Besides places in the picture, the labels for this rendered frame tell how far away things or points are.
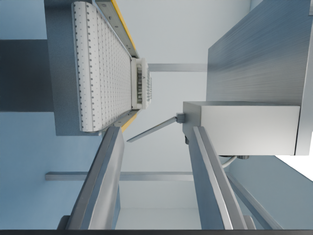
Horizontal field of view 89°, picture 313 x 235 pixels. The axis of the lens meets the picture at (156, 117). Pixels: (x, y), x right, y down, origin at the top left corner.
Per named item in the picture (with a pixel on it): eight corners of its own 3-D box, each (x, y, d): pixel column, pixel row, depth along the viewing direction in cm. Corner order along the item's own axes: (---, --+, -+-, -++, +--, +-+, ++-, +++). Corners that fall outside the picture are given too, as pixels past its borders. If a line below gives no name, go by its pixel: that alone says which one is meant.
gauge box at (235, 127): (198, 156, 33) (294, 156, 33) (200, 105, 32) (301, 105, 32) (181, 132, 55) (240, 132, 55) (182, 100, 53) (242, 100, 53)
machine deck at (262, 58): (290, 155, 33) (309, 155, 33) (316, -53, 28) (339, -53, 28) (203, 116, 94) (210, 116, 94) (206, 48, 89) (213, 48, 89)
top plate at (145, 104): (145, 106, 102) (148, 106, 102) (142, 109, 78) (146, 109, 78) (145, 66, 99) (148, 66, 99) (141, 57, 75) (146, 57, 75)
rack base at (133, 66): (137, 106, 102) (141, 106, 102) (132, 109, 78) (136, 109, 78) (137, 66, 99) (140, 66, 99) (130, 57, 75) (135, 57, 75)
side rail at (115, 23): (94, 2, 31) (111, 2, 31) (94, -8, 30) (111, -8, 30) (145, 77, 161) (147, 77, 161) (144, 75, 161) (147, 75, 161)
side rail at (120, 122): (101, 138, 34) (116, 138, 34) (101, 130, 34) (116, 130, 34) (145, 103, 165) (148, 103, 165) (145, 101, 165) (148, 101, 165)
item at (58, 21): (55, 136, 37) (99, 136, 37) (43, -1, 33) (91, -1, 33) (134, 103, 165) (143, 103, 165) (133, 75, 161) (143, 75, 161)
